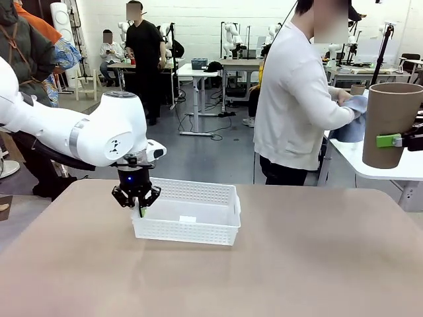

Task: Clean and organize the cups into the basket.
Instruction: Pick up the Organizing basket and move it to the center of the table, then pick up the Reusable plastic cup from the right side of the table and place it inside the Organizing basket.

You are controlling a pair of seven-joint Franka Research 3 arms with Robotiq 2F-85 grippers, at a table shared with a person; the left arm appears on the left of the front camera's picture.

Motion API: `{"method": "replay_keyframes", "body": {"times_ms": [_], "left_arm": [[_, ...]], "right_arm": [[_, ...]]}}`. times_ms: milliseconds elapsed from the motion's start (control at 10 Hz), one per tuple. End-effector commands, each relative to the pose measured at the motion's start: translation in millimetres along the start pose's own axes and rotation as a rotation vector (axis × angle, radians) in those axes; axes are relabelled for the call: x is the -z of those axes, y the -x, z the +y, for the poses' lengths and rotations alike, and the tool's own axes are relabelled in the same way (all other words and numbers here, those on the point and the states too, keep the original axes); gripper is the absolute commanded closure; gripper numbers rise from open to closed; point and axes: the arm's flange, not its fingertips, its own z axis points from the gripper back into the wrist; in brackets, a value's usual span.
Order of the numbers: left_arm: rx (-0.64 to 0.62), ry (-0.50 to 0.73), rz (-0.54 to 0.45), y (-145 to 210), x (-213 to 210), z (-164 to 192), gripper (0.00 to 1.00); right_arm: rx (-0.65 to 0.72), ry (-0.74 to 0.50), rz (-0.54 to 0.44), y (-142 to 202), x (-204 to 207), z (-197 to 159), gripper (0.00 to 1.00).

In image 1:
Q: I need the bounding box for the wooden top table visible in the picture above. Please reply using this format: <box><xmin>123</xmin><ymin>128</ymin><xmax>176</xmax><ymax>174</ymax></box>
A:
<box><xmin>218</xmin><ymin>57</ymin><xmax>268</xmax><ymax>106</ymax></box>
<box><xmin>107</xmin><ymin>61</ymin><xmax>178</xmax><ymax>110</ymax></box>

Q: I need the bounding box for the white side table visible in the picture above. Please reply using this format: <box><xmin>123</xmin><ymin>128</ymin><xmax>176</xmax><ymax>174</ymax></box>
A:
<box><xmin>317</xmin><ymin>88</ymin><xmax>423</xmax><ymax>213</ymax></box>

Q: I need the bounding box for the black bag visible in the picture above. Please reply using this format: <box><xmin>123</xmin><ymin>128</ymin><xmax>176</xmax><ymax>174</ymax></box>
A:
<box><xmin>171</xmin><ymin>38</ymin><xmax>185</xmax><ymax>59</ymax></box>

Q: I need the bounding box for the white desk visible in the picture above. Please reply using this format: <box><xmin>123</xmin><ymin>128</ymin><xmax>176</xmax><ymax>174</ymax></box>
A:
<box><xmin>176</xmin><ymin>62</ymin><xmax>223</xmax><ymax>137</ymax></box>

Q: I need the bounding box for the person in yellow top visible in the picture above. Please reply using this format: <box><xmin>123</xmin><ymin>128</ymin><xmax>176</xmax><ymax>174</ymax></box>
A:
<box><xmin>243</xmin><ymin>46</ymin><xmax>267</xmax><ymax>128</ymax></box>

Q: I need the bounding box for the cluttered background table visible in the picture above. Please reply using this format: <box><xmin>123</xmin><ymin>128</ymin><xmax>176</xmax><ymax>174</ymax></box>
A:
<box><xmin>325</xmin><ymin>62</ymin><xmax>414</xmax><ymax>87</ymax></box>

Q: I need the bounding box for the person's left hand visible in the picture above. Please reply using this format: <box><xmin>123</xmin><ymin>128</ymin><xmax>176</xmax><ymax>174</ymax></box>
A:
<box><xmin>335</xmin><ymin>89</ymin><xmax>354</xmax><ymax>106</ymax></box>

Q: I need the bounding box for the person in white sweater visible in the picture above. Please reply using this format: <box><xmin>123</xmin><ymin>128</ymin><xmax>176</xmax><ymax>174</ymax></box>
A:
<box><xmin>252</xmin><ymin>0</ymin><xmax>358</xmax><ymax>186</ymax></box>

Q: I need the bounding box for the round white stand base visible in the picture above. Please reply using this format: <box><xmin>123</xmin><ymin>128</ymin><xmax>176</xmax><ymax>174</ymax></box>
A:
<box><xmin>0</xmin><ymin>160</ymin><xmax>21</xmax><ymax>180</ymax></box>

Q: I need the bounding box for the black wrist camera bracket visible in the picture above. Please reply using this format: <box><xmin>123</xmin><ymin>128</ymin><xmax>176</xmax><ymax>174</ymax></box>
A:
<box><xmin>114</xmin><ymin>155</ymin><xmax>156</xmax><ymax>170</ymax></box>

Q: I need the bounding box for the brown cardboard piece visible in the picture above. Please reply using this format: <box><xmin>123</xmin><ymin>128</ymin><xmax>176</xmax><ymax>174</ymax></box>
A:
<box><xmin>0</xmin><ymin>195</ymin><xmax>14</xmax><ymax>222</ymax></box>

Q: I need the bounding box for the standing person in black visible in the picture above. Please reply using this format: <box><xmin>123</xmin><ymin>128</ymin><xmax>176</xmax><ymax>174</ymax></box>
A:
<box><xmin>124</xmin><ymin>0</ymin><xmax>168</xmax><ymax>126</ymax></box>

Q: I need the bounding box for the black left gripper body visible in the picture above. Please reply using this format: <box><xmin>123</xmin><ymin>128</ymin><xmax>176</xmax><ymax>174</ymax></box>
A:
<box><xmin>118</xmin><ymin>166</ymin><xmax>155</xmax><ymax>199</ymax></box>

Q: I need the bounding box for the white perforated plastic basket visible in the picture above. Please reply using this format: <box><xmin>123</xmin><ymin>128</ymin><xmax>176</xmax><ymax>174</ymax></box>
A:
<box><xmin>131</xmin><ymin>177</ymin><xmax>242</xmax><ymax>247</ymax></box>

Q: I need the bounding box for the black tripod stand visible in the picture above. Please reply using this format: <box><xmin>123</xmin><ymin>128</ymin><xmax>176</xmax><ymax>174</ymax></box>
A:
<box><xmin>369</xmin><ymin>22</ymin><xmax>397</xmax><ymax>87</ymax></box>

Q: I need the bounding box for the person in green jacket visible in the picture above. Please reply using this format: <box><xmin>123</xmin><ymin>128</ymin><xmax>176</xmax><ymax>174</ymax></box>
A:
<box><xmin>0</xmin><ymin>0</ymin><xmax>79</xmax><ymax>201</ymax></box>

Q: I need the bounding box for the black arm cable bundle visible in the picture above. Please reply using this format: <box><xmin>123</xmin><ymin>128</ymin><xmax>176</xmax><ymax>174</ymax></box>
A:
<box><xmin>11</xmin><ymin>130</ymin><xmax>97</xmax><ymax>172</ymax></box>

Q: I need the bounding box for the seated person in white shirt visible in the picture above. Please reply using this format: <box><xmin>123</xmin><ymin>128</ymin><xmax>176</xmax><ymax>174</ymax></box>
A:
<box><xmin>99</xmin><ymin>29</ymin><xmax>126</xmax><ymax>88</ymax></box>

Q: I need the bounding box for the person in orange jacket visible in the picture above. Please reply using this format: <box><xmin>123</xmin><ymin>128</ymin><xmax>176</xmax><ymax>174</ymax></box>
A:
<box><xmin>15</xmin><ymin>0</ymin><xmax>83</xmax><ymax>108</ymax></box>

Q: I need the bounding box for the black hanging cable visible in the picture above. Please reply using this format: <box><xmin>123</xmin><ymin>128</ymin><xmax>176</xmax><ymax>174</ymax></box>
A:
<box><xmin>252</xmin><ymin>0</ymin><xmax>300</xmax><ymax>185</ymax></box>

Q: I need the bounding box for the blue cleaning cloth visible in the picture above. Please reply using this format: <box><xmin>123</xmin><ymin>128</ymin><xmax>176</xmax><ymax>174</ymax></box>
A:
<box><xmin>330</xmin><ymin>95</ymin><xmax>369</xmax><ymax>143</ymax></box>

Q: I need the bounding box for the white wooden stool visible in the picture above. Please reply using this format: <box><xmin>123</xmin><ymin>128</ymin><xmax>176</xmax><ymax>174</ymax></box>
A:
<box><xmin>74</xmin><ymin>68</ymin><xmax>102</xmax><ymax>102</ymax></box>

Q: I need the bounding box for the person's right forearm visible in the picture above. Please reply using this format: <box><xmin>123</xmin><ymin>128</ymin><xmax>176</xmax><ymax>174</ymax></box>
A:
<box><xmin>317</xmin><ymin>95</ymin><xmax>357</xmax><ymax>131</ymax></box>

